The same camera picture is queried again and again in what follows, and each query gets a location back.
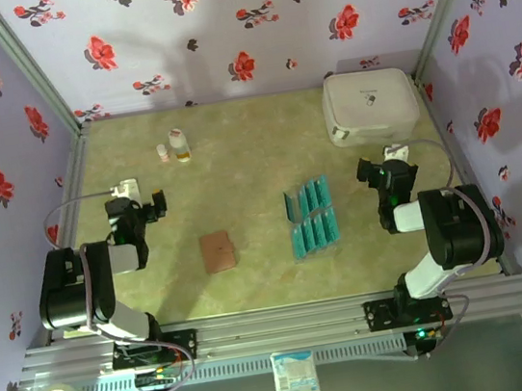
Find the brown card holder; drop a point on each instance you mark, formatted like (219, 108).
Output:
(219, 252)

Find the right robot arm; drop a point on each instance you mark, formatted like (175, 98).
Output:
(455, 226)

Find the small white pill bottle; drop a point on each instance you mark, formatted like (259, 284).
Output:
(163, 152)

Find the large white pill bottle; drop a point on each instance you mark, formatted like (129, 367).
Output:
(179, 144)

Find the white zip case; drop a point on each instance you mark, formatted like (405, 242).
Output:
(365, 103)

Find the white blue-printed packet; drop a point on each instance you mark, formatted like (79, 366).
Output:
(296, 377)

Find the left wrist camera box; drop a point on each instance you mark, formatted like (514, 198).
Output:
(125, 189)

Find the aluminium side rail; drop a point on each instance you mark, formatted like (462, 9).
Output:
(72, 183)
(461, 167)

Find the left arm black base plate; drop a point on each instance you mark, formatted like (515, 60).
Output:
(184, 342)

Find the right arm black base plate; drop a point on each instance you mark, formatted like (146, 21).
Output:
(380, 315)

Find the aluminium front rail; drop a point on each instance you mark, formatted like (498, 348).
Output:
(280, 329)

